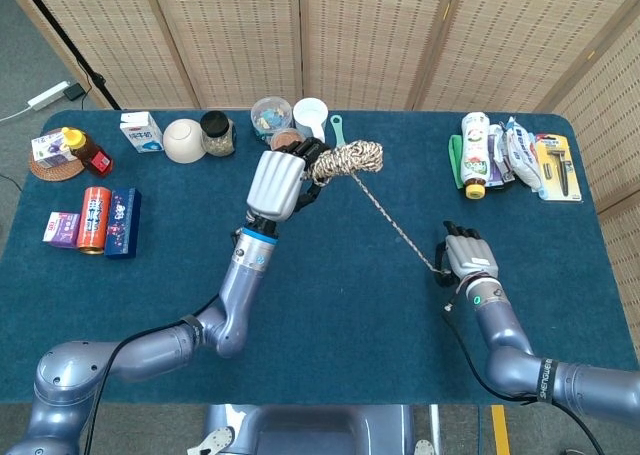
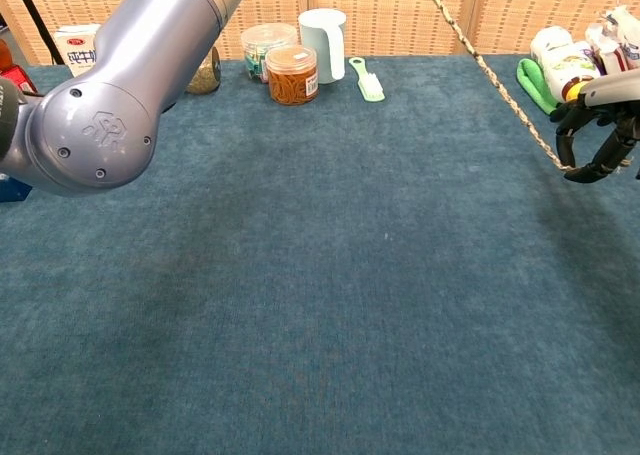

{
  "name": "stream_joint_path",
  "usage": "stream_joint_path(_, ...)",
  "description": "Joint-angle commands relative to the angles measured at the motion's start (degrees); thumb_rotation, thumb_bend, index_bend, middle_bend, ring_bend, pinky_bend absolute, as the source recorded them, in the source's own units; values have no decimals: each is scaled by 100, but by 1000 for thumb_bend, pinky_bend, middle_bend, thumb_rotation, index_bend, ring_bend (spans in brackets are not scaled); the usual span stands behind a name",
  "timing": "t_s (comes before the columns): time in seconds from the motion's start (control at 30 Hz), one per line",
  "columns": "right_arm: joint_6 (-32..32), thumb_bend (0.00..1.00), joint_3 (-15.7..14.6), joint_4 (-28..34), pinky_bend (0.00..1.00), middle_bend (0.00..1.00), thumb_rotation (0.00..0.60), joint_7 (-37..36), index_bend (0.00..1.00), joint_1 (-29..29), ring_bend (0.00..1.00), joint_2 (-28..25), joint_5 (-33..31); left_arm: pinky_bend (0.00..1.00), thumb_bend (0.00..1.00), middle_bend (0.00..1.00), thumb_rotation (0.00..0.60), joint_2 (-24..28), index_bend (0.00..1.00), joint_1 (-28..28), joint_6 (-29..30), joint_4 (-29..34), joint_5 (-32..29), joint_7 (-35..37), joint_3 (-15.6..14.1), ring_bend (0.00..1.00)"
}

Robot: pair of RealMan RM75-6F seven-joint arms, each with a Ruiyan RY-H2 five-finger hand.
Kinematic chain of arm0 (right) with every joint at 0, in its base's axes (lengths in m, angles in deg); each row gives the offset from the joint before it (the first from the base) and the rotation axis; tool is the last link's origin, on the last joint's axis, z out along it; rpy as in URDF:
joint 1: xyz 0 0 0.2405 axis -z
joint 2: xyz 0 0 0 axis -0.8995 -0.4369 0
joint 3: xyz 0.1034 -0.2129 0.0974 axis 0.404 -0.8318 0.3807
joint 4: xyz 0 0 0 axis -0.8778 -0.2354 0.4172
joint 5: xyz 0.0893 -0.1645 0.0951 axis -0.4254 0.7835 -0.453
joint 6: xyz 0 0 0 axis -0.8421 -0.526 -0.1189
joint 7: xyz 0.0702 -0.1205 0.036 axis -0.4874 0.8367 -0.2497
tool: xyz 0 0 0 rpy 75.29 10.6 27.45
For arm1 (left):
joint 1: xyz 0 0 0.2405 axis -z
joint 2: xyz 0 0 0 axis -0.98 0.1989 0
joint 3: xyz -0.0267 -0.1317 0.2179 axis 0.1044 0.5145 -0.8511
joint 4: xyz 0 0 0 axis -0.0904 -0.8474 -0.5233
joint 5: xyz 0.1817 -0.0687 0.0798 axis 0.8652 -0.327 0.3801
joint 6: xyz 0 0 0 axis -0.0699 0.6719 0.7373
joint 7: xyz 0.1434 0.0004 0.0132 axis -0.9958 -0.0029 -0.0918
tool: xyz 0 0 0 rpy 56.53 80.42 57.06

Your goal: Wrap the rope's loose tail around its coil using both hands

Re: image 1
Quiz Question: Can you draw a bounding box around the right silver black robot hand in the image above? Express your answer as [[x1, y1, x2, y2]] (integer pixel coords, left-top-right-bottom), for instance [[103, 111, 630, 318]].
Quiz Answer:
[[433, 220, 500, 291]]

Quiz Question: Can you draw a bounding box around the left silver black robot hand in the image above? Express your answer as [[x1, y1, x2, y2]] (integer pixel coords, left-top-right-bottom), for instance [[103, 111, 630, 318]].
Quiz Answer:
[[246, 137, 334, 224]]

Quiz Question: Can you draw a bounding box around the beige speckled braided rope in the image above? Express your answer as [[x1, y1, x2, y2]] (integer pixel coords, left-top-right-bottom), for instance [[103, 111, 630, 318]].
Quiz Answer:
[[303, 140, 452, 277]]

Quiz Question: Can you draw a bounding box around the plastic jar of rubber bands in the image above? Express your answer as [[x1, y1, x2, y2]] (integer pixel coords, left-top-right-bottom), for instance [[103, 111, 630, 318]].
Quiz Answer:
[[270, 128, 306, 152]]

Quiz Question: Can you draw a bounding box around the clear tub of coloured clips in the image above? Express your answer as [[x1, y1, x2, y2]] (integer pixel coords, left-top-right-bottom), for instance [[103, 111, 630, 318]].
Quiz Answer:
[[250, 96, 294, 139]]

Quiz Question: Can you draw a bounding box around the glass jar with black lid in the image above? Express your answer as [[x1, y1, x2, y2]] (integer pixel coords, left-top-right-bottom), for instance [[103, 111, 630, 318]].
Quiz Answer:
[[199, 110, 237, 158]]

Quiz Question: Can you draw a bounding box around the pale blue plastic pitcher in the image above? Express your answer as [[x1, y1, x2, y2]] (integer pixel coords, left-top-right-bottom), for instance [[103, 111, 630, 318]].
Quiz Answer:
[[292, 97, 330, 144]]

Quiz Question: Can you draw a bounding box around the green scrubbing brush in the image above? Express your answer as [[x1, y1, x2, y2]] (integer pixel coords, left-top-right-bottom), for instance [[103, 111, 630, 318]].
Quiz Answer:
[[329, 114, 352, 149]]

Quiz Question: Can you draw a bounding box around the green cloth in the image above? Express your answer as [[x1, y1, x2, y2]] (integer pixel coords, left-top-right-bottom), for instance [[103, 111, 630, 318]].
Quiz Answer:
[[448, 133, 470, 191]]

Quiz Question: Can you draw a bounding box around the upturned cream bowl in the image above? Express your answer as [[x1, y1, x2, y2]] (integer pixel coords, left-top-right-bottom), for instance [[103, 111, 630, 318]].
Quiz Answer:
[[162, 118, 205, 165]]

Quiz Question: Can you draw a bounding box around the white purple snack packet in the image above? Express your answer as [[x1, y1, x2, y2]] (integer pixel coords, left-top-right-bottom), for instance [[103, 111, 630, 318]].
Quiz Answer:
[[485, 123, 516, 190]]

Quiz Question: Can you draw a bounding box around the white bottle with yellow cap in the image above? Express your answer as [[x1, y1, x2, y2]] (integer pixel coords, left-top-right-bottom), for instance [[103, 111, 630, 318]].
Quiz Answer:
[[460, 111, 491, 200]]

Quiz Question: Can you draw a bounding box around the white blue snack packet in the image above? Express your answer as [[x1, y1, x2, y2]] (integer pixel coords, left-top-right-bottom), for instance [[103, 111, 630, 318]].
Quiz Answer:
[[503, 116, 545, 193]]

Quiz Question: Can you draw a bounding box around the razor on yellow card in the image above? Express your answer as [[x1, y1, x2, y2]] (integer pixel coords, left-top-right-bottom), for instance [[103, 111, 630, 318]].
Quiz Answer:
[[533, 132, 584, 204]]

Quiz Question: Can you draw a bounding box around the white blue milk carton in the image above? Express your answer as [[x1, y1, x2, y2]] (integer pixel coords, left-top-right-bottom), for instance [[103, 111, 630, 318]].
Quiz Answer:
[[119, 111, 165, 155]]

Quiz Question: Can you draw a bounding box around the blue carpet table cover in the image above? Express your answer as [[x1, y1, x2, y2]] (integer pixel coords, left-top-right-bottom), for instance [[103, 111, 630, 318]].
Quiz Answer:
[[0, 108, 640, 407]]

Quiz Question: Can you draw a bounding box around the dark blue printed box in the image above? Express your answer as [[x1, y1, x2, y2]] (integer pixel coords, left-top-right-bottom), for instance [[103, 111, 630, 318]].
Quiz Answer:
[[103, 187, 143, 261]]

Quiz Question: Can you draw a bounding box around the amber honey bottle red label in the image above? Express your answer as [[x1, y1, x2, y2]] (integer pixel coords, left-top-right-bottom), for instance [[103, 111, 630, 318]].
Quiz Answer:
[[61, 127, 114, 178]]

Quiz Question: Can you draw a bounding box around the orange cylindrical can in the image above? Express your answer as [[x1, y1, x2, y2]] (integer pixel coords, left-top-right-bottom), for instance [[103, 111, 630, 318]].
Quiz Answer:
[[76, 186, 112, 255]]

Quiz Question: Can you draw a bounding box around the white purple small carton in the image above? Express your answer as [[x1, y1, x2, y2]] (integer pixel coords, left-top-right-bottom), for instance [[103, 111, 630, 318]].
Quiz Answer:
[[42, 211, 81, 250]]

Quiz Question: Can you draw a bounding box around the round woven coaster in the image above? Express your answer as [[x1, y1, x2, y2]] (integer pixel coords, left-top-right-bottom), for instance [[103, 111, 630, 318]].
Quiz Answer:
[[28, 128, 87, 181]]

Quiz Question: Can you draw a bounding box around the white box with purple print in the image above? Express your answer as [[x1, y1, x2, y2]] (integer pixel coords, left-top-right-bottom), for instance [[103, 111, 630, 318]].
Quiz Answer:
[[30, 130, 79, 170]]

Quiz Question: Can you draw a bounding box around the grey-blue robot torso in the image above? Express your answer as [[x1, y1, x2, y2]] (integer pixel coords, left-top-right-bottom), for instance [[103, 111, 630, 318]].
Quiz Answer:
[[187, 403, 437, 455]]

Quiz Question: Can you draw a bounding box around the white power strip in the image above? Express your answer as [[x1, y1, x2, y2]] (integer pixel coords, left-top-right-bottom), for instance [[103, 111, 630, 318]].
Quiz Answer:
[[27, 80, 71, 112]]

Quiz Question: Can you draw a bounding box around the black tripod stand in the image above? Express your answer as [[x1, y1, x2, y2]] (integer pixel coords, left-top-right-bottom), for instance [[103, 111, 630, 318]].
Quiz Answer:
[[12, 0, 123, 111]]

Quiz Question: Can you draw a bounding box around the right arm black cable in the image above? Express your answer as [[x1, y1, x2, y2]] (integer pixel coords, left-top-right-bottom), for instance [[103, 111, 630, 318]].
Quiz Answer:
[[441, 299, 607, 455]]

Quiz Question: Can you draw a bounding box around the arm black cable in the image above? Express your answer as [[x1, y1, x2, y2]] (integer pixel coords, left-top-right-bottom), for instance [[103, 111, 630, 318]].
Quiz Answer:
[[441, 299, 607, 455], [82, 294, 221, 455]]

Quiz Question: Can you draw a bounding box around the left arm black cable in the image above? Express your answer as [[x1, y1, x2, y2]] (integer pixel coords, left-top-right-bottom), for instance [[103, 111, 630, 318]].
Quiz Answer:
[[82, 294, 221, 455]]

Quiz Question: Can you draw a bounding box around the white power cord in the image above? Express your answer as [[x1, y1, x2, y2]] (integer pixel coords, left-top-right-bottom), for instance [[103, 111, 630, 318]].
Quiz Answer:
[[0, 105, 32, 125]]

